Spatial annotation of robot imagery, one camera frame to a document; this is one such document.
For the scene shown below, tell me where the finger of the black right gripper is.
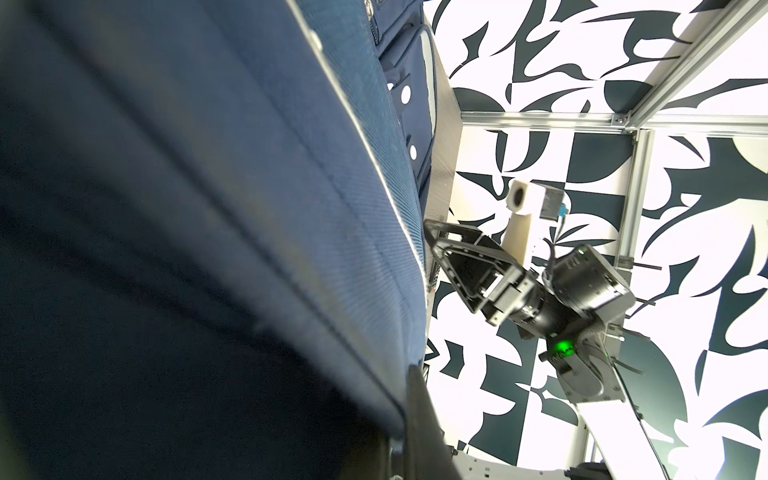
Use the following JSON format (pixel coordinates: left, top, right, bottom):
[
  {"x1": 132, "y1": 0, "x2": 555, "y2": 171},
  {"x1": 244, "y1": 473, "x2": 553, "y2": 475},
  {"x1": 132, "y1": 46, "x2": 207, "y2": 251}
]
[{"x1": 423, "y1": 219, "x2": 515, "y2": 313}]

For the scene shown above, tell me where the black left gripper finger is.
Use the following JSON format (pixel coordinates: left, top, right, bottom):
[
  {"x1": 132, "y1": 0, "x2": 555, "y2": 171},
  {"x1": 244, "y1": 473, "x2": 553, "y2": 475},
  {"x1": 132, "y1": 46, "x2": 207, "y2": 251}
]
[{"x1": 404, "y1": 365, "x2": 461, "y2": 480}]

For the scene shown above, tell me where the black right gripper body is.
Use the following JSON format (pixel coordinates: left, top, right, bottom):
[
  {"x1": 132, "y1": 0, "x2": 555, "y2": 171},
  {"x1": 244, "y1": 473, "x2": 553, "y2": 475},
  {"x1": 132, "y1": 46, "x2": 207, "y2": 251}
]
[{"x1": 483, "y1": 244, "x2": 636, "y2": 404}]

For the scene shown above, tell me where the navy blue student backpack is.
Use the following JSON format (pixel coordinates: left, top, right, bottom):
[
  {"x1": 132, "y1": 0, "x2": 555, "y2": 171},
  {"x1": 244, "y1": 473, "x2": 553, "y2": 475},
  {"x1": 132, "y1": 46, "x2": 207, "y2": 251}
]
[{"x1": 1, "y1": 1, "x2": 431, "y2": 479}]

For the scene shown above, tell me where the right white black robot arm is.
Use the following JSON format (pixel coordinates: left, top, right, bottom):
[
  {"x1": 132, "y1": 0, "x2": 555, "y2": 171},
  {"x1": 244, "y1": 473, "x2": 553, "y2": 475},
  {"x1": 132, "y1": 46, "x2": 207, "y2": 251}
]
[{"x1": 424, "y1": 220, "x2": 667, "y2": 479}]

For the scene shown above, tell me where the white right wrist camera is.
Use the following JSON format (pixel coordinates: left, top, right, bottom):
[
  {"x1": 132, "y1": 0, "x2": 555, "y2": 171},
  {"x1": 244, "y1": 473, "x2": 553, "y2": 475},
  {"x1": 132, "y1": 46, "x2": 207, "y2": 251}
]
[{"x1": 501, "y1": 179, "x2": 567, "y2": 268}]

